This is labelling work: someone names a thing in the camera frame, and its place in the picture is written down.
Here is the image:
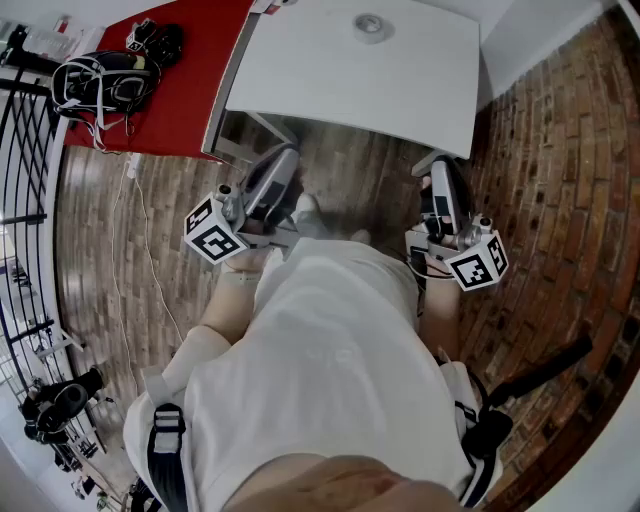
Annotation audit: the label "person's left forearm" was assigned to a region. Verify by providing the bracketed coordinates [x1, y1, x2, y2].
[198, 249, 275, 347]

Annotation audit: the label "person's blue jeans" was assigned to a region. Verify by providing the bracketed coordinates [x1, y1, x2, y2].
[293, 212, 334, 242]

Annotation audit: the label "person's chin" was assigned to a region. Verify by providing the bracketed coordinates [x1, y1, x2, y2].
[219, 452, 461, 512]

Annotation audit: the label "black metal railing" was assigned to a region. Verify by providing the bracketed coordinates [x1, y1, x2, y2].
[0, 64, 64, 401]

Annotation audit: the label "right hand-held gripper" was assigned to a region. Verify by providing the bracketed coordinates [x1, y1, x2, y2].
[404, 155, 510, 292]

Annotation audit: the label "idle hand-held gripper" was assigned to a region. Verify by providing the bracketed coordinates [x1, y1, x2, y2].
[124, 18, 157, 54]

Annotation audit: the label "thick black cable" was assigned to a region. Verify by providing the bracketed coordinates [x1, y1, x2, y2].
[434, 349, 514, 457]

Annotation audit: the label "person's white shoe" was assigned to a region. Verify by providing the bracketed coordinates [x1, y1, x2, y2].
[294, 192, 322, 219]

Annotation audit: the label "dark left shoulder strap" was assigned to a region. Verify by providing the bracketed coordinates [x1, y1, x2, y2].
[147, 403, 190, 512]

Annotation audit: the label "dark shoulder strap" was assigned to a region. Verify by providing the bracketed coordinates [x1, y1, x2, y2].
[147, 403, 190, 512]
[455, 399, 503, 509]

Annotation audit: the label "person's white shirt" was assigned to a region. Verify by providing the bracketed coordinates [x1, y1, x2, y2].
[122, 237, 504, 512]

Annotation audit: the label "white metal frame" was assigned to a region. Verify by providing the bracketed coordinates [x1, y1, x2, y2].
[35, 319, 87, 357]

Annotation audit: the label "clear plastic container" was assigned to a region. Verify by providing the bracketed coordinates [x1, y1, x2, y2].
[22, 27, 85, 57]

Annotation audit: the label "white table leg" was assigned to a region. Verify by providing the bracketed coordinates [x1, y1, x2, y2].
[410, 148, 441, 177]

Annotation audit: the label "white table frame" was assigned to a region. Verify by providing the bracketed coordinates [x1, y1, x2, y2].
[217, 110, 301, 169]

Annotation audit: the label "black backpack with white straps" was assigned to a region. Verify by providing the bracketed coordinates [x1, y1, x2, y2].
[51, 49, 162, 151]

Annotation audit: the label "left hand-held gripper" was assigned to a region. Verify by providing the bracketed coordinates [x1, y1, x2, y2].
[184, 144, 302, 265]

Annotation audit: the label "person's right forearm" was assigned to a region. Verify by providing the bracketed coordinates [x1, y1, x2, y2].
[417, 277, 464, 362]

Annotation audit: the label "white floor cable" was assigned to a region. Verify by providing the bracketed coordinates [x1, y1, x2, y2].
[109, 164, 186, 397]

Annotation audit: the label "black gear pile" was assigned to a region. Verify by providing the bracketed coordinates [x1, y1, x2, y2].
[19, 367, 106, 446]

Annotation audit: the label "dark right shoulder strap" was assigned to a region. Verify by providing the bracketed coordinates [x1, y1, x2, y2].
[455, 399, 503, 509]

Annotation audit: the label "white wrist band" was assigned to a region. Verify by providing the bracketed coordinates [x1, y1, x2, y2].
[221, 269, 262, 290]

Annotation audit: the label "red table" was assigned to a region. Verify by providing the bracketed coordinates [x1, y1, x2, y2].
[62, 0, 257, 164]

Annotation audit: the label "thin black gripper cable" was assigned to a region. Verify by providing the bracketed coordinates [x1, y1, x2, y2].
[407, 244, 454, 321]

